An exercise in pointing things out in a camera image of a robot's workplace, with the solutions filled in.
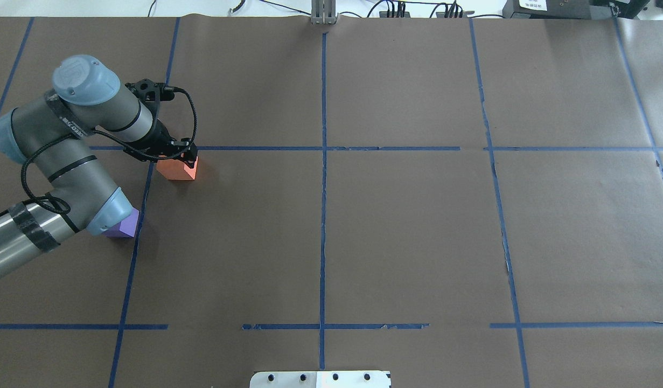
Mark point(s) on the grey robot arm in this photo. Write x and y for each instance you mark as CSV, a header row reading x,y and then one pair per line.
x,y
68,190

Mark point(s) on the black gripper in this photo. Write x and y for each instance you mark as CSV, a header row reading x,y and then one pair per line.
x,y
158,137

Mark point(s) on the orange foam cube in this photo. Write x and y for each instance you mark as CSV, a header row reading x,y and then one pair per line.
x,y
177,170

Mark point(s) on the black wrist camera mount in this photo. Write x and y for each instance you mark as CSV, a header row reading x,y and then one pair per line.
x,y
151,93

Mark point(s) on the black power strip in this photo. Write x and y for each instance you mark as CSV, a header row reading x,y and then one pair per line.
x,y
393,9
450,11

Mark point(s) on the grey metal post bracket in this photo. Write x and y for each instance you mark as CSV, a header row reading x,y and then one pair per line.
x,y
324,12

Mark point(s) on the dark purple foam cube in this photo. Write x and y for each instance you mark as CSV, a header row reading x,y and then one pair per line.
x,y
126,228

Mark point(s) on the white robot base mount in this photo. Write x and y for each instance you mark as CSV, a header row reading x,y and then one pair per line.
x,y
342,378

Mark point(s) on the black equipment box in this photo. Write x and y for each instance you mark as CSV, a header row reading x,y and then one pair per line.
x,y
581,10

